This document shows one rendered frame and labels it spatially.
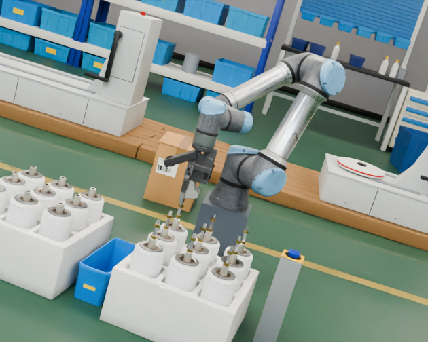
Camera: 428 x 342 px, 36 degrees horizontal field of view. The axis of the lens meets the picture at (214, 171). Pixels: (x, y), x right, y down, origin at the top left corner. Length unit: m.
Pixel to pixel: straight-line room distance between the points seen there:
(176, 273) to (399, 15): 6.17
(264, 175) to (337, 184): 1.66
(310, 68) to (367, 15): 5.45
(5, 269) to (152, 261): 0.48
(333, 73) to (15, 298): 1.28
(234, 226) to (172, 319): 0.57
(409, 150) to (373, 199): 2.36
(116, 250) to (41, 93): 1.92
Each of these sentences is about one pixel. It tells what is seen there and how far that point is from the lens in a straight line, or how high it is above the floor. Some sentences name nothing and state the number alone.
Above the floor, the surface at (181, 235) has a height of 0.24.
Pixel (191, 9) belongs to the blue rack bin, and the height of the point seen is 0.86.
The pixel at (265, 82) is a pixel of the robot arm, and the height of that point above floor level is 0.78.
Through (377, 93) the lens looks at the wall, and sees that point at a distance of 10.25.
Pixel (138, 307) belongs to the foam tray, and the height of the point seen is 0.09.
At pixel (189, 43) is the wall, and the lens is 10.30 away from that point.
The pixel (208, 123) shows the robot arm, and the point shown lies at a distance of 2.10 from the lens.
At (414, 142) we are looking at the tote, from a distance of 6.25.
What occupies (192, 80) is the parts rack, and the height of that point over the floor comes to 0.21.
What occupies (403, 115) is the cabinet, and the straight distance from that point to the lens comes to 7.26.
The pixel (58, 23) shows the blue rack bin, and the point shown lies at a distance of 6.91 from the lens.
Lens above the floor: 1.00
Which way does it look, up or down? 14 degrees down
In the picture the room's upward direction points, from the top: 17 degrees clockwise
